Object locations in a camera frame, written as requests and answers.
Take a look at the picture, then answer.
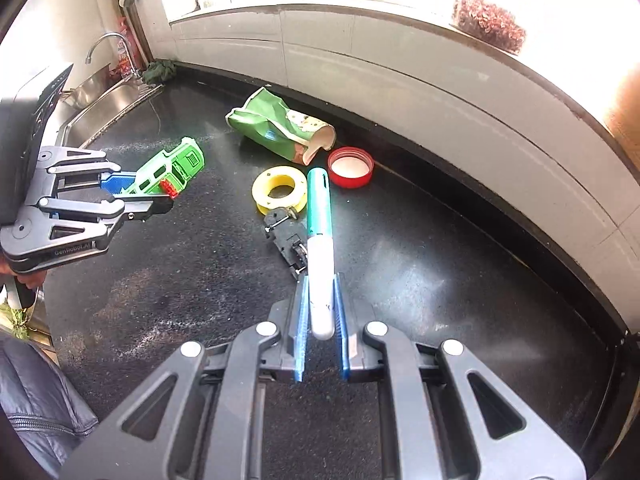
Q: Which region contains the teal capped white marker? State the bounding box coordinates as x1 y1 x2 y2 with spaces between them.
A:
305 167 337 341

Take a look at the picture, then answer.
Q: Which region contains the red jar lid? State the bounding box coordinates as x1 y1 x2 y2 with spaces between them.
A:
327 146 375 188

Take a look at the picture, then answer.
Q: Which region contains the green cloth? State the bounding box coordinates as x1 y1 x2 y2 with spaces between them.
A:
142 60 178 83

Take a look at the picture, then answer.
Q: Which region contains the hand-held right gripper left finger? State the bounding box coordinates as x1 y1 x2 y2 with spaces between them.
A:
59 272 311 480

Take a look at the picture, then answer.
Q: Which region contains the yellow tape roll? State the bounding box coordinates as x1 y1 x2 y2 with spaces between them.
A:
251 165 308 216

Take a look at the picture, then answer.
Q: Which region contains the green toy gun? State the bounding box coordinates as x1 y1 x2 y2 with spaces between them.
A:
125 136 206 199

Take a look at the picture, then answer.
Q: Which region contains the person's left hand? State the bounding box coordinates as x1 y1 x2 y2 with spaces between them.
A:
0 255 46 292

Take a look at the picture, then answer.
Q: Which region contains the dark padded jacket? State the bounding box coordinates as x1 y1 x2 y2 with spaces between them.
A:
0 332 99 480

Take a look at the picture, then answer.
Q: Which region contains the jar of reddish dried bits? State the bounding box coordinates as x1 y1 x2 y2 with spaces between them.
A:
452 0 527 55

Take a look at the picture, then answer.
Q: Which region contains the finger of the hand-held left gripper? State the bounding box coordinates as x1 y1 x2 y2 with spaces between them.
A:
37 191 175 234
37 144 138 194

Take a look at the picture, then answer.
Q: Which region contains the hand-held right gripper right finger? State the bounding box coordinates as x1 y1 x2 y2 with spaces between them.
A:
334 271 587 480

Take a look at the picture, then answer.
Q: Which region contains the small black toy car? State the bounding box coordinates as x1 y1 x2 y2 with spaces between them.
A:
264 206 310 276

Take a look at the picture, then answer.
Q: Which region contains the stainless steel sink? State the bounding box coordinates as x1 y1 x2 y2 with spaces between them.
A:
60 62 166 148

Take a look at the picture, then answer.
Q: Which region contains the chrome faucet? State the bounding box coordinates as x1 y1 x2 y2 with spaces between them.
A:
85 32 143 81

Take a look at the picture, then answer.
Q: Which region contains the red labelled bottle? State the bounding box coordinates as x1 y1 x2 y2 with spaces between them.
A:
109 17 133 78

